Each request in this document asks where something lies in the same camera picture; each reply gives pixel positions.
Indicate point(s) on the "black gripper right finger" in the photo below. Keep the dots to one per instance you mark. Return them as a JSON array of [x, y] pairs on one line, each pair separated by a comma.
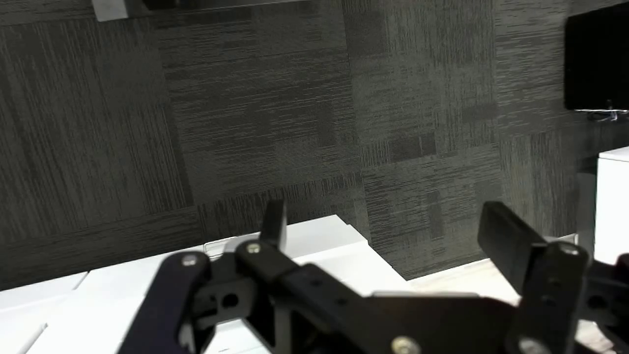
[[512, 239]]

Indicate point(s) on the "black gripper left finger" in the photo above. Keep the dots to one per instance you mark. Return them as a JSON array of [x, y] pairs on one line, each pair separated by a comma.
[[272, 224]]

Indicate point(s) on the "white furniture block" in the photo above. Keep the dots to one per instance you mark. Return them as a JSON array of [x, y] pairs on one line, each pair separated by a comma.
[[614, 204]]

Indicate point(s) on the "black box-shaped device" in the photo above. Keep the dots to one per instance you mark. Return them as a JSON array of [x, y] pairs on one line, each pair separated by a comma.
[[600, 60]]

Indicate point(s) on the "grey tape piece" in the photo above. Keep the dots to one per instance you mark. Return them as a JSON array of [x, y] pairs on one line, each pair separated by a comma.
[[109, 9]]

